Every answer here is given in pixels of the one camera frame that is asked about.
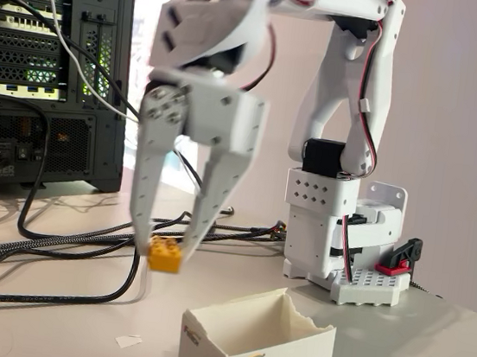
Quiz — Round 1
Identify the yellow toy brick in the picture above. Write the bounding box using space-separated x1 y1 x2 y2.
144 234 186 275

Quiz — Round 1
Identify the white Feetech cardboard box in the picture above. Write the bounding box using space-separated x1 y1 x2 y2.
176 274 342 357

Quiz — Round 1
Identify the black computer tower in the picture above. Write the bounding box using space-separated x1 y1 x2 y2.
0 0 144 217

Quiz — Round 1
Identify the small white tape scrap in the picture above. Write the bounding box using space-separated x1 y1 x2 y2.
114 332 144 352

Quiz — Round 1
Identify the black and red table clamp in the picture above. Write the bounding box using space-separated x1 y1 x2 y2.
374 233 426 279

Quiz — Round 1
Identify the thick black power cable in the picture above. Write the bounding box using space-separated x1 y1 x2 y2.
0 92 206 258

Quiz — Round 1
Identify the red black white servo wire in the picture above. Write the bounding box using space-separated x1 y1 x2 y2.
333 214 364 285

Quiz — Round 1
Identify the thin white cable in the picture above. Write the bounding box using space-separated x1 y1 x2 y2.
3 0 222 183

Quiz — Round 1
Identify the black cable with print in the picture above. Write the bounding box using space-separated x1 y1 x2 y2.
0 218 145 328

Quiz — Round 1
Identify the thin dark braided cord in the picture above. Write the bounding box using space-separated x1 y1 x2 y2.
405 279 444 299

